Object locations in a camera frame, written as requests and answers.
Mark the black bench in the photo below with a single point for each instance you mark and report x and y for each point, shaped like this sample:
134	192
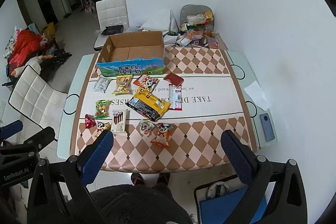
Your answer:
56	56

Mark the pile of snack packets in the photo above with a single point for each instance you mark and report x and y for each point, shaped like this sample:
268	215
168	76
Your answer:
199	32

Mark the clear plastic bag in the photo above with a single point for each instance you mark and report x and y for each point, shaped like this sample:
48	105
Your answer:
132	29

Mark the yellow bag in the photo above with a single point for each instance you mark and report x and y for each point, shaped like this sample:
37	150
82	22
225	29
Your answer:
49	29

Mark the blue clear snack packet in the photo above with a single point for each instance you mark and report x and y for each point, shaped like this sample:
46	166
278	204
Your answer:
101	84

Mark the cardboard box blue front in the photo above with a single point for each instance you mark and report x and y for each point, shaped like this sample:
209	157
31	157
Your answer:
131	69

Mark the round white object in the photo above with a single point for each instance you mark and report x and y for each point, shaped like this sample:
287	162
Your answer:
218	190

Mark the black flat bag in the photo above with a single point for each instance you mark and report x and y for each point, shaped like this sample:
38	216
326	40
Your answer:
114	29

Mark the orange panda snack packet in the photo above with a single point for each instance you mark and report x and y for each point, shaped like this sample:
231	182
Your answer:
161	136

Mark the small yellow panda snack packet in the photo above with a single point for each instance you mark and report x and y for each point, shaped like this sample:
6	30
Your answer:
102	127

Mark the dark red snack packet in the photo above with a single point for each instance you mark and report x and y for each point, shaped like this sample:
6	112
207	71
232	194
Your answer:
173	79

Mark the large yellow black snack packet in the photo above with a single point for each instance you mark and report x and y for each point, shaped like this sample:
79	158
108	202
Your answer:
149	104

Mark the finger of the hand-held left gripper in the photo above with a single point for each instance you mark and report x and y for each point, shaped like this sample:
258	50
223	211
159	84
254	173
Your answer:
10	129
39	140

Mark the green candy packet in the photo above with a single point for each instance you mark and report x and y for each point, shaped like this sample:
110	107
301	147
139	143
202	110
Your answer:
101	109

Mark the white goose plush toy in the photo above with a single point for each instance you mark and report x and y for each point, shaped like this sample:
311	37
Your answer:
32	64

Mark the small white panda snack packet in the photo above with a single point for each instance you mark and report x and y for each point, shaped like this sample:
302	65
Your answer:
146	126

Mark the pile of clothes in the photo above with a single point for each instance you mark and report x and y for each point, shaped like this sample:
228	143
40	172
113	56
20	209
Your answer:
9	45

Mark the blue cushion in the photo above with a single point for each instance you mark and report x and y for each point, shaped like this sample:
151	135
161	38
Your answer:
225	209

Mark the small red snack packet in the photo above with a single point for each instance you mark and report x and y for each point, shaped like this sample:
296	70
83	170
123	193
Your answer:
89	121

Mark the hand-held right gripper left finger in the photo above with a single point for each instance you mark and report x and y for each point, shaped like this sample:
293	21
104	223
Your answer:
95	158

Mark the grey chair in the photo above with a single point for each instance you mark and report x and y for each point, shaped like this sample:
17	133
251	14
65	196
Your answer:
193	9

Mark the red black slipper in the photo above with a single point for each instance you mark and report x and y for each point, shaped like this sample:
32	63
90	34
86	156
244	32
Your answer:
137	178
163	177

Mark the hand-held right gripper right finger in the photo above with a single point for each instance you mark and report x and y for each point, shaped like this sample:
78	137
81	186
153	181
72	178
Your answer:
236	158

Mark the red white strip snack packet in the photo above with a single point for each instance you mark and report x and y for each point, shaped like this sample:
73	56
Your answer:
175	98

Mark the person's dark fleece clothing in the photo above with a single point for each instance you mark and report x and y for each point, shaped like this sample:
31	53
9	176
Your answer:
131	205

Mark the white paper tissue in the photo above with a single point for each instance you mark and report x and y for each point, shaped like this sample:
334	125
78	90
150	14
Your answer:
256	95

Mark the red panda snack packet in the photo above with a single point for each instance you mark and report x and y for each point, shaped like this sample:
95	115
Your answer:
145	81

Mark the white wafer stick box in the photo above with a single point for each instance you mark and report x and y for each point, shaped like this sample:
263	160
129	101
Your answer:
120	121

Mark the red plastic bag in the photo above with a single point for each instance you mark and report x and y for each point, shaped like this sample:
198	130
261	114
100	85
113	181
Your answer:
25	45

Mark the blue grey smartphone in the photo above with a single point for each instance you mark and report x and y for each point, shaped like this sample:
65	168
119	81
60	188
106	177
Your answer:
267	127

